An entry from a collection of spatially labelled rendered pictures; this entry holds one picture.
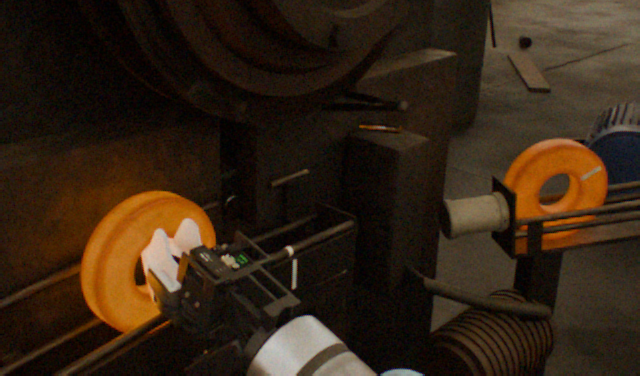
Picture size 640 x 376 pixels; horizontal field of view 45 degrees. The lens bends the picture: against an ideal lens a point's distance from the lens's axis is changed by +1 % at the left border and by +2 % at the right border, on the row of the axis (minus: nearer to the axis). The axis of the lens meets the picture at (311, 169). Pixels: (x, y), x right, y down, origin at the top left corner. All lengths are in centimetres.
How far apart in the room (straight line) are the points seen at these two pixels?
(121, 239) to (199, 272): 10
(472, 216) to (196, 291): 53
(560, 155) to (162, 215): 61
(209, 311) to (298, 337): 9
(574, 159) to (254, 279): 62
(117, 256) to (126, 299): 5
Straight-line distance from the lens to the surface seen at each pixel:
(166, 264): 80
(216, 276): 72
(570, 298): 240
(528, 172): 117
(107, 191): 86
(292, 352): 68
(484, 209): 116
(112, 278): 82
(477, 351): 114
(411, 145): 107
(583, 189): 123
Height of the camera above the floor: 115
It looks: 21 degrees down
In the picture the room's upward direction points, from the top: 2 degrees clockwise
